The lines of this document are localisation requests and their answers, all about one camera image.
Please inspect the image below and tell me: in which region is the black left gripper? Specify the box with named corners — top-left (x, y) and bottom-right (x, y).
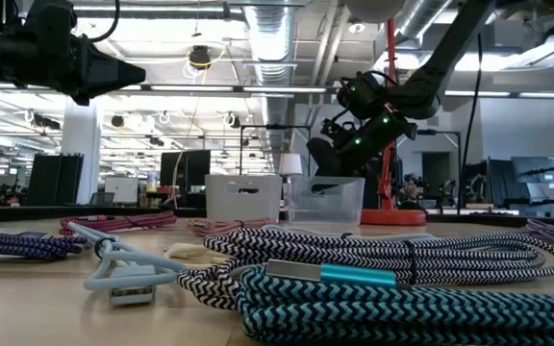
top-left (16, 0), bottom-right (147, 107)

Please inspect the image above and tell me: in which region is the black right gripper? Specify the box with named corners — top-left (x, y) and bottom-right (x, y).
top-left (305, 134), bottom-right (379, 178)

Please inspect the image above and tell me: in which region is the black white zigzag braided cable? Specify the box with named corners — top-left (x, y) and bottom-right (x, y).
top-left (175, 227), bottom-right (554, 311)

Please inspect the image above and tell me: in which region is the pink braided cable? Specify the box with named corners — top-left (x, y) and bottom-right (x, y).
top-left (185, 216), bottom-right (278, 237)

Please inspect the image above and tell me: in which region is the red braided cable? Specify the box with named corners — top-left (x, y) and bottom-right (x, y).
top-left (59, 210), bottom-right (178, 236)

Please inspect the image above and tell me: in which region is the teal navy braided cable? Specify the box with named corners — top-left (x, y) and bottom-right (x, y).
top-left (236, 259), bottom-right (554, 346)

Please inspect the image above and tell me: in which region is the cream white cable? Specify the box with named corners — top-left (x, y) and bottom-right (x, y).
top-left (163, 241), bottom-right (233, 266)

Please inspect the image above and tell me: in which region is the navy purple braided cable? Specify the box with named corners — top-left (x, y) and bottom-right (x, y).
top-left (0, 229), bottom-right (89, 261)

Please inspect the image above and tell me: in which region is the light blue USB cable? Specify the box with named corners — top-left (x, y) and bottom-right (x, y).
top-left (66, 221), bottom-right (189, 307)

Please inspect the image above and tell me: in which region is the lavender braided cable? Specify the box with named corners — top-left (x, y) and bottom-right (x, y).
top-left (520, 218), bottom-right (554, 246)

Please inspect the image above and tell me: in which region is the grey monitor on arm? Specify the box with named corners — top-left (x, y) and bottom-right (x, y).
top-left (511, 156), bottom-right (554, 208)

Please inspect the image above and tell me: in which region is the white shade table lamp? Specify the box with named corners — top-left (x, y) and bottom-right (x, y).
top-left (278, 153), bottom-right (304, 212)

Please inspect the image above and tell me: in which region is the clear plastic bin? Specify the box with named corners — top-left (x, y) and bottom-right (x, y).
top-left (286, 176), bottom-right (366, 226)

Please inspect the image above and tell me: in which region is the red desk lamp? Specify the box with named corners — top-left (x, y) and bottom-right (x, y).
top-left (343, 0), bottom-right (427, 227)

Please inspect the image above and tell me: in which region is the grey opaque plastic bin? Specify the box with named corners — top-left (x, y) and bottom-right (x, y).
top-left (204, 174), bottom-right (284, 222)

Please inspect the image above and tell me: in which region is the white board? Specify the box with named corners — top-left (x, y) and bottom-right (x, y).
top-left (104, 176), bottom-right (139, 205)

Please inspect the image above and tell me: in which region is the black partition panel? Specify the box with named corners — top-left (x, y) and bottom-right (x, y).
top-left (24, 153), bottom-right (86, 207)

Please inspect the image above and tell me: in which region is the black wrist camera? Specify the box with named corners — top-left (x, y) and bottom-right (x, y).
top-left (321, 118), bottom-right (356, 142)

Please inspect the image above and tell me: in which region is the black ceiling cable reel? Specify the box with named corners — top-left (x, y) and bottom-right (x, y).
top-left (188, 44), bottom-right (214, 69)

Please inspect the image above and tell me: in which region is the silver ventilation duct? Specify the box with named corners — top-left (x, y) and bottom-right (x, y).
top-left (241, 0), bottom-right (302, 174)

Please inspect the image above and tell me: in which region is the black hanging cable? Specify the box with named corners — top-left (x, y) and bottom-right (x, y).
top-left (458, 32), bottom-right (484, 215)

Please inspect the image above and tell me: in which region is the black aluminium table frame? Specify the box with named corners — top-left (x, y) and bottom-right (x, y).
top-left (0, 204), bottom-right (554, 235)

